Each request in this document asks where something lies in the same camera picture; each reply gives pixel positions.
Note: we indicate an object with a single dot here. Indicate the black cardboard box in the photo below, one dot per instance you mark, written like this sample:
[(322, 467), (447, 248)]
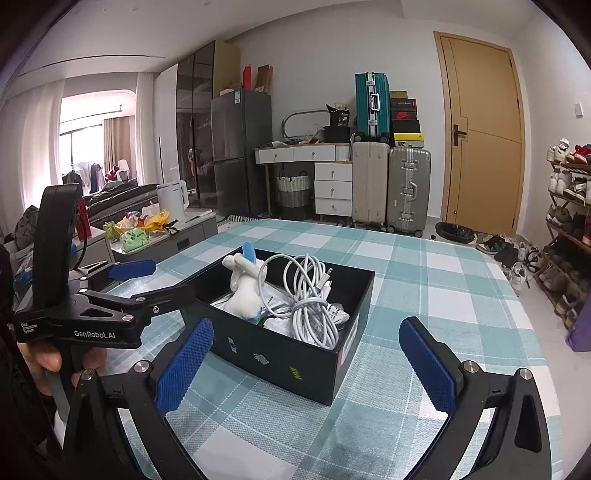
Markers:
[(307, 370)]

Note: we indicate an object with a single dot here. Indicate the teal suitcase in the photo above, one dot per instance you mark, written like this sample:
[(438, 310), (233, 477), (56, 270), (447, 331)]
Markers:
[(373, 117)]

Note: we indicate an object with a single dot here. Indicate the silver aluminium suitcase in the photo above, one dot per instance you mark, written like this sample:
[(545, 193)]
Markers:
[(408, 190)]

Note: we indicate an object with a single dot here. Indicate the white drawer desk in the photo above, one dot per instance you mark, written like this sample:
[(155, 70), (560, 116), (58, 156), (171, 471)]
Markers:
[(329, 166)]

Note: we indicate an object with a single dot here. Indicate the red bottle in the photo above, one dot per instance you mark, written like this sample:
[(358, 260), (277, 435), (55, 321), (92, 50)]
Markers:
[(83, 228)]

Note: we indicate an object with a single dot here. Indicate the grey low cabinet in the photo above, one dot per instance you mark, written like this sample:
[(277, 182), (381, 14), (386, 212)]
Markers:
[(161, 245)]

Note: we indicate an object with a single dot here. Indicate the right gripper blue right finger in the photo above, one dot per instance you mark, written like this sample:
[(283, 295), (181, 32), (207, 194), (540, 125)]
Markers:
[(454, 388)]

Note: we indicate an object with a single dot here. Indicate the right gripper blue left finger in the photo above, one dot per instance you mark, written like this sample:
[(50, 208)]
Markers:
[(153, 389)]

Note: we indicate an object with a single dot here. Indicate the beige suitcase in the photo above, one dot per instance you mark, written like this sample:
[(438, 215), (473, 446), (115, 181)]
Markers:
[(370, 162)]

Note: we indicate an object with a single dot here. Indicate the purple bag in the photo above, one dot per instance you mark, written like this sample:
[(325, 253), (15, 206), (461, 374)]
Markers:
[(579, 335)]

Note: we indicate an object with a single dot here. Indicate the printed white plastic bag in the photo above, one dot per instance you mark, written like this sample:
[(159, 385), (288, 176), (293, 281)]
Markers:
[(306, 316)]

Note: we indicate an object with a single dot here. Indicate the dark grey refrigerator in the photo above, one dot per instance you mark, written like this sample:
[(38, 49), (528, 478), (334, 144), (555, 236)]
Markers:
[(240, 123)]

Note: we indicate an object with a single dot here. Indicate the white electric kettle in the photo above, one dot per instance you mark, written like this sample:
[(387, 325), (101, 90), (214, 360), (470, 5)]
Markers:
[(173, 197)]

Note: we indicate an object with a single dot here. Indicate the yellow wooden door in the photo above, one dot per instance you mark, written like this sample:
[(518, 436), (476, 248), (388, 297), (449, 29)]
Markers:
[(485, 134)]

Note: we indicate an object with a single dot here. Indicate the wooden shoe rack with shoes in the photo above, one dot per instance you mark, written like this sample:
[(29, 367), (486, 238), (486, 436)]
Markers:
[(565, 274)]

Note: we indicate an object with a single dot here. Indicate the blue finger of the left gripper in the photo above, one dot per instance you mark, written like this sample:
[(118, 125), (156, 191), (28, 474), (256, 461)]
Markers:
[(104, 276), (157, 299)]

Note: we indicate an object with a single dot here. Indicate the woven laundry basket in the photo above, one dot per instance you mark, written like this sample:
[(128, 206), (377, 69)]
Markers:
[(293, 194)]

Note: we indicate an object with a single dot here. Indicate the green toy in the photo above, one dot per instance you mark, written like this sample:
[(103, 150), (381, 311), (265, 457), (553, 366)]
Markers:
[(133, 239)]

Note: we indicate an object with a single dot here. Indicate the stack of shoe boxes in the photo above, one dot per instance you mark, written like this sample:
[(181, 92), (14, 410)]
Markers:
[(405, 124)]

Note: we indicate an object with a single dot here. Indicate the white blue plush keychain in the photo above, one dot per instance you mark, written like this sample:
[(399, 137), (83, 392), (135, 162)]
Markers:
[(246, 300)]

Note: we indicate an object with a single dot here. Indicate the person's left hand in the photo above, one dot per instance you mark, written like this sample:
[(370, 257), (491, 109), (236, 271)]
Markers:
[(42, 357)]

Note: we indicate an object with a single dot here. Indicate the black bag on desk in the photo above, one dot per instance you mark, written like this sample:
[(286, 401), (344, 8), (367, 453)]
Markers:
[(338, 129)]

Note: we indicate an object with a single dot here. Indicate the yellow plastic bag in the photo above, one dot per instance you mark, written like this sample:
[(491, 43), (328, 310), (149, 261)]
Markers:
[(146, 223)]

